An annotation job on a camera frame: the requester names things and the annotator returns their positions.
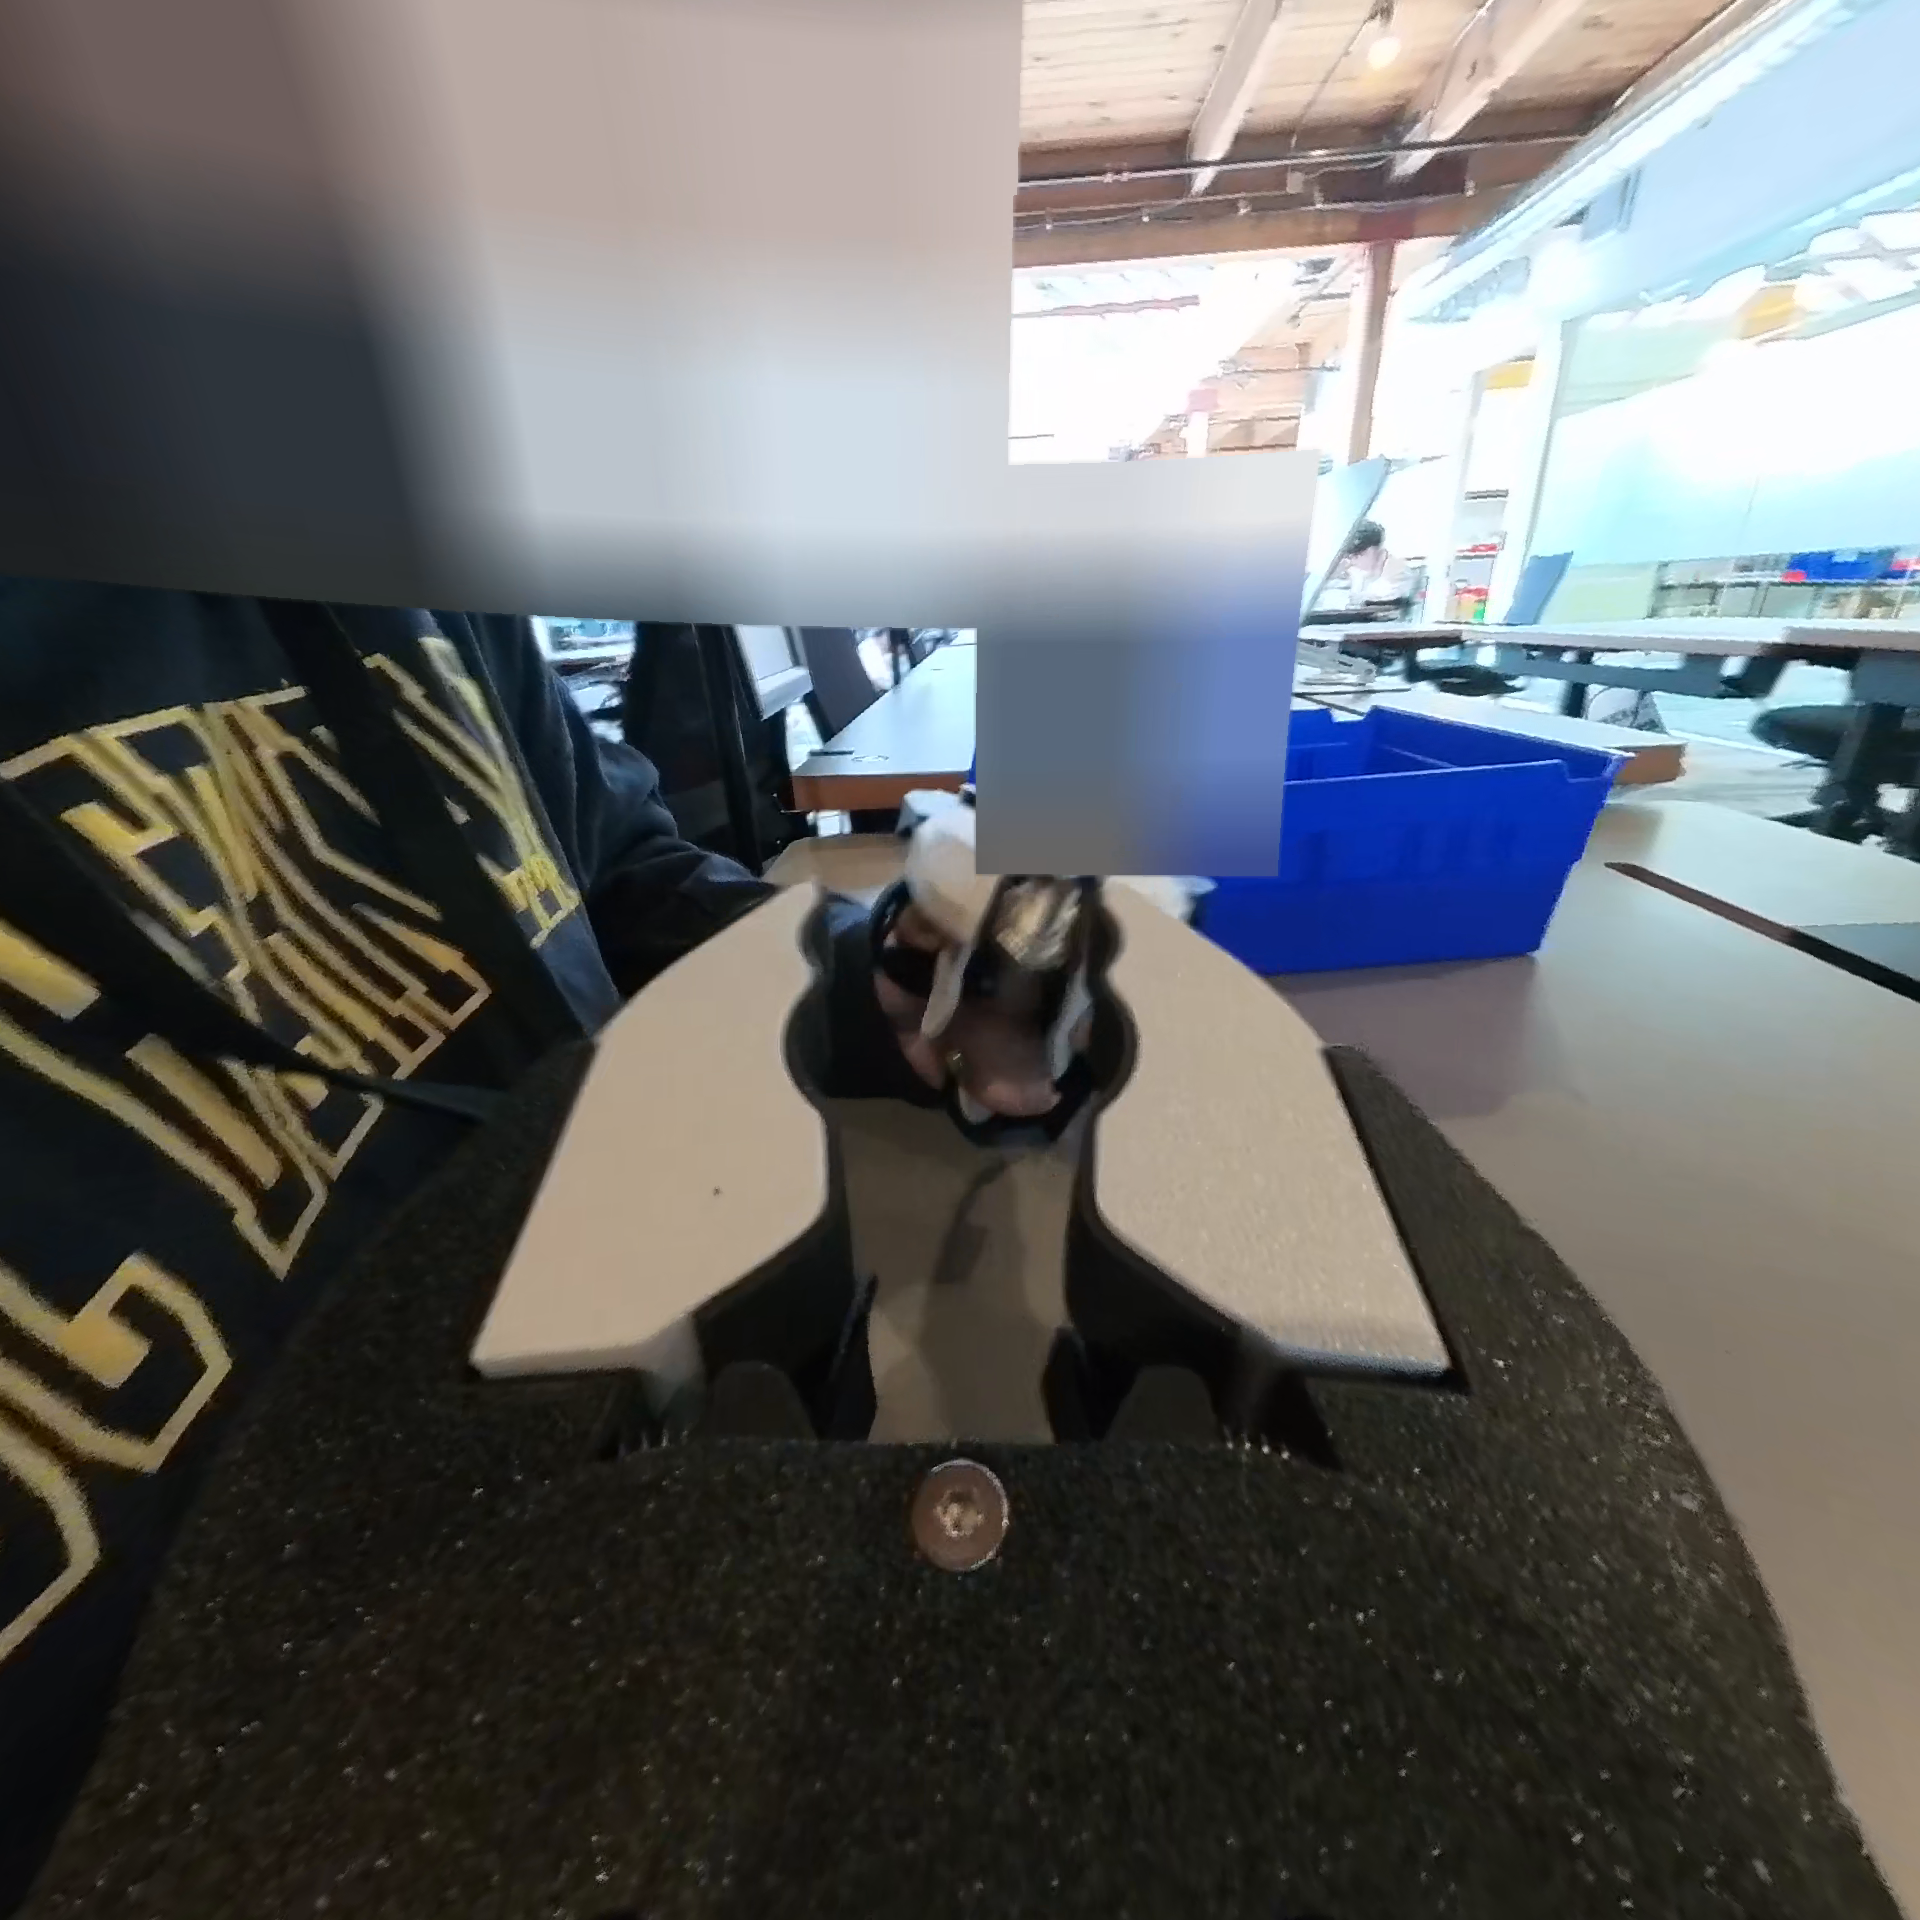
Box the tilted grey board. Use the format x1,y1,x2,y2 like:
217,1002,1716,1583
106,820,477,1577
1302,454,1397,622

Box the person's left forearm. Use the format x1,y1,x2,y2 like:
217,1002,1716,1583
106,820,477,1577
531,622,785,1040

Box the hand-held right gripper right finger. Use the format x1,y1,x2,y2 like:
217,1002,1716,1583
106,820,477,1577
1070,882,1455,1392

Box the black office chair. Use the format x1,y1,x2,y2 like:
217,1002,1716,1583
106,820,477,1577
1752,692,1920,864
620,616,802,847

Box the blue plastic bin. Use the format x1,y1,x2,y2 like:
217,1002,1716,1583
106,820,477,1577
1189,706,1629,980

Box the wooden desk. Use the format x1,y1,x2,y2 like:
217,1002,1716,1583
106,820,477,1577
785,640,982,820

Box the person's left hand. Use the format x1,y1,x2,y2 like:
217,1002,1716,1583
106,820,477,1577
946,1020,1070,1123

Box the long grey table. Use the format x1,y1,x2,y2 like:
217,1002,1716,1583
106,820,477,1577
1296,615,1920,721

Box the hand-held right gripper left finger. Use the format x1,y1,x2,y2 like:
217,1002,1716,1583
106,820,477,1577
471,882,840,1420

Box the silver threaded bolt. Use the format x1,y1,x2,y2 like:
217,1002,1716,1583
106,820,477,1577
991,882,1082,971

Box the person's dark printed sweatshirt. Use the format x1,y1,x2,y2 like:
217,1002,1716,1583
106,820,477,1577
0,576,631,1861

